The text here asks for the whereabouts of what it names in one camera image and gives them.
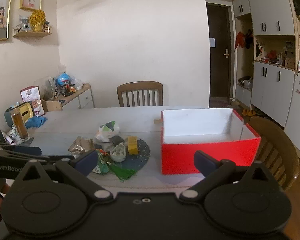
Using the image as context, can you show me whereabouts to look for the silver foil packet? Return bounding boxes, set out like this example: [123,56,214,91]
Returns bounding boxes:
[68,136,95,155]

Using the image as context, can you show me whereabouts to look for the blue globe toy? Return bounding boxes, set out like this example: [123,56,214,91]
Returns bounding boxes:
[56,73,70,85]

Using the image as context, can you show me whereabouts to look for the dark brown door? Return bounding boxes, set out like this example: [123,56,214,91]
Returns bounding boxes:
[206,2,237,98]

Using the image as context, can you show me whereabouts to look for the red cardboard box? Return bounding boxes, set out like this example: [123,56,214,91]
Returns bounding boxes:
[161,108,262,175]

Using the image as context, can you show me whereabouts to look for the green white face-print pouch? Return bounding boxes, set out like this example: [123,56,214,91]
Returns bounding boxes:
[91,152,112,174]

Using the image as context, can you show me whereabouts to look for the wooden wall shelf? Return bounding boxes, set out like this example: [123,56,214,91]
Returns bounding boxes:
[13,25,52,38]

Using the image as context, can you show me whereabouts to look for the green tassel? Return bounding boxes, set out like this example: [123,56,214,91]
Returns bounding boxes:
[109,164,137,182]

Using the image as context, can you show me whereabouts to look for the white wooden sideboard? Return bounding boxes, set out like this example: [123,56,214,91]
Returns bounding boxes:
[57,84,95,110]

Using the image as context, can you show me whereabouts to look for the wooden slat-back chair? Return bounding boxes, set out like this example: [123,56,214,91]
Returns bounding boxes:
[117,81,164,107]

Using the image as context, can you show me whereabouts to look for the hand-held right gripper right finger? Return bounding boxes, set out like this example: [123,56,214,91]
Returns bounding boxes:
[181,150,285,203]

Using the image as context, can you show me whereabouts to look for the red hanging cloth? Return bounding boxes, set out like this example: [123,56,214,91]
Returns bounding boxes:
[234,31,245,52]

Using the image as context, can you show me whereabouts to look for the wooden curved-back chair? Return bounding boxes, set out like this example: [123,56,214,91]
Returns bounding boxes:
[249,116,300,192]

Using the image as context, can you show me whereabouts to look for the tall glass of tea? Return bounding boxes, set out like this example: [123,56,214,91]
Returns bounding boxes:
[10,107,30,142]

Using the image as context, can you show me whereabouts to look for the white green plastic bag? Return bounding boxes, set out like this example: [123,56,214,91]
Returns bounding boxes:
[95,121,121,143]

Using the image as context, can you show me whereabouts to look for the teal yellow tissue box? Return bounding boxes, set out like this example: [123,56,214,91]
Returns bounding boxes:
[4,102,34,127]

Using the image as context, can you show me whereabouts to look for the golden tree ornament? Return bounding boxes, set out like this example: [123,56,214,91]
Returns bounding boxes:
[29,9,45,32]

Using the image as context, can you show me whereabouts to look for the red white snack bag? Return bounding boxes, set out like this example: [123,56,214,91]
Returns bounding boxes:
[20,86,44,117]

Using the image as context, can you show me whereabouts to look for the clear plastic wrapped bundle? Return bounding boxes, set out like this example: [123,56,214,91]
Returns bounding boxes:
[35,76,58,100]

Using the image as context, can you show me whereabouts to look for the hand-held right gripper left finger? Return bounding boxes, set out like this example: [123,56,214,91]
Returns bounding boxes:
[14,150,114,203]

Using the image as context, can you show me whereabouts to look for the yellow carton box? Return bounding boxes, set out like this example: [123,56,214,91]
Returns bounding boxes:
[127,136,139,155]

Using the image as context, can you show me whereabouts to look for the blue cloth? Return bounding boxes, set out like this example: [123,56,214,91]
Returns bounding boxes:
[25,116,48,129]

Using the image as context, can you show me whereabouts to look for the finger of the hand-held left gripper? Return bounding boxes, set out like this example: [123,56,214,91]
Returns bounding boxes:
[0,145,42,156]

